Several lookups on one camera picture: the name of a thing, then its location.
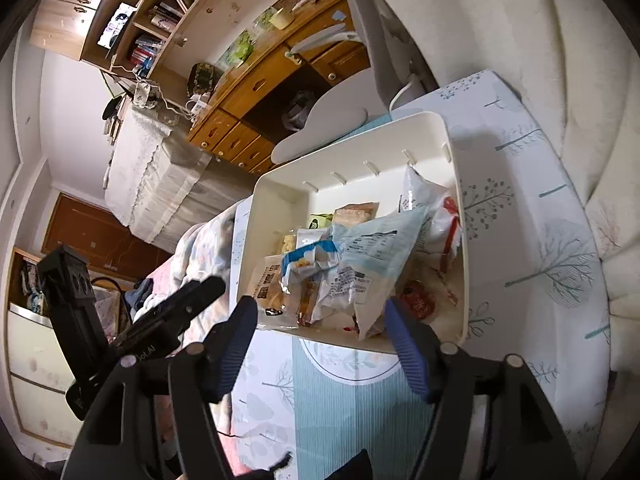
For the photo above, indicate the floral fleece blanket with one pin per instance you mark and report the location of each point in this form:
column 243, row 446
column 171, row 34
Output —
column 205, row 245

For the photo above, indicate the white cabinet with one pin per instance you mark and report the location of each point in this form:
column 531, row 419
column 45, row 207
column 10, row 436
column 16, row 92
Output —
column 35, row 360

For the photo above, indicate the green snack packet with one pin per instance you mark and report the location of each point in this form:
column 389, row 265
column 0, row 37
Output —
column 320, row 221

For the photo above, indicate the striped teal placemat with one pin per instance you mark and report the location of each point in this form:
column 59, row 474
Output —
column 360, row 410

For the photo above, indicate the black cap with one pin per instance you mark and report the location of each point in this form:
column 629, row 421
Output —
column 112, row 107

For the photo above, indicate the small white sachet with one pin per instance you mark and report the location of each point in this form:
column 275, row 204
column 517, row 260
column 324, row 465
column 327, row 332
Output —
column 312, row 236

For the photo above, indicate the white plastic storage bin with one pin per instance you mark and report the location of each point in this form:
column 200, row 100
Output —
column 360, row 160

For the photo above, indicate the dark floral bag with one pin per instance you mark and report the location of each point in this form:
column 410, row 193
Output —
column 202, row 77

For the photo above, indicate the green picture card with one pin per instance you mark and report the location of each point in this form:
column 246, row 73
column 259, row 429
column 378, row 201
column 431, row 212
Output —
column 265, row 16
column 227, row 57
column 245, row 40

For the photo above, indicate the red walnut date packet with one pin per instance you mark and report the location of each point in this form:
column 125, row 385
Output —
column 417, row 300

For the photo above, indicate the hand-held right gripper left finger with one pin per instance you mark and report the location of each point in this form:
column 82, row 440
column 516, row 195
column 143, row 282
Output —
column 237, row 340

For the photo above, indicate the blue white snack packet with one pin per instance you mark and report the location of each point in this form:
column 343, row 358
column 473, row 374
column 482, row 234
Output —
column 307, row 257

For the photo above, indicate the brown wafer packet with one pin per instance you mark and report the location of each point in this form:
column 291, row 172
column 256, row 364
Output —
column 355, row 212

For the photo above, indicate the orange puff snack packet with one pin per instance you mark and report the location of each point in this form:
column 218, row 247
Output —
column 270, row 290

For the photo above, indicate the dark blue cloth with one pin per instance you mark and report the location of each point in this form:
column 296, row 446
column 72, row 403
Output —
column 142, row 292

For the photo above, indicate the large white snack packet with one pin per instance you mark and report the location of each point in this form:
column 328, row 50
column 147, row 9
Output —
column 380, row 240

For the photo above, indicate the wooden bookshelf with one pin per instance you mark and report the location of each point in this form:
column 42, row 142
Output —
column 220, row 15

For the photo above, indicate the rows of books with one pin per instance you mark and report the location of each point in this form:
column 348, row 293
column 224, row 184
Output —
column 147, row 50

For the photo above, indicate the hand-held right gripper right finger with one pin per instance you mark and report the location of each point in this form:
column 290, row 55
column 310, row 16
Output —
column 407, row 355

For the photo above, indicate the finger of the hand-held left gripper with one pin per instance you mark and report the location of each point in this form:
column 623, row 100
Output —
column 192, row 302

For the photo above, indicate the brown wooden door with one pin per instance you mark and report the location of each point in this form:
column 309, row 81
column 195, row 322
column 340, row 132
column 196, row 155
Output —
column 100, row 240

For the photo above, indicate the clear yellow puffs packet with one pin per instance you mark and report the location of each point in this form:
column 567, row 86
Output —
column 287, row 246

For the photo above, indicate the white charger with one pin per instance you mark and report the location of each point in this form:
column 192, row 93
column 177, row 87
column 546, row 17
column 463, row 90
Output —
column 197, row 105

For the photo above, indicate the cream cup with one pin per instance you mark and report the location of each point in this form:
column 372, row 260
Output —
column 283, row 19

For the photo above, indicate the stack of books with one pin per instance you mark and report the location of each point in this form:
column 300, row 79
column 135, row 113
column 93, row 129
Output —
column 112, row 130

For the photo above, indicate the wooden desk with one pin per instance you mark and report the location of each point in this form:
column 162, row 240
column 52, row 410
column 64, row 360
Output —
column 260, row 75

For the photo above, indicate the leaf print tablecloth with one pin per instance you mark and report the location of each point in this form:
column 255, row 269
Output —
column 525, row 210

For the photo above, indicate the grey office chair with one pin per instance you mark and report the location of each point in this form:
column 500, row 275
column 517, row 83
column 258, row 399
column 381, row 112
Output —
column 330, row 120

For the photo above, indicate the white power strip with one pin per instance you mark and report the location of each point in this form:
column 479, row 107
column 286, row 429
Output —
column 140, row 92

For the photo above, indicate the trash bin with bag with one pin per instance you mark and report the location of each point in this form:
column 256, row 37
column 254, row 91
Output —
column 300, row 110

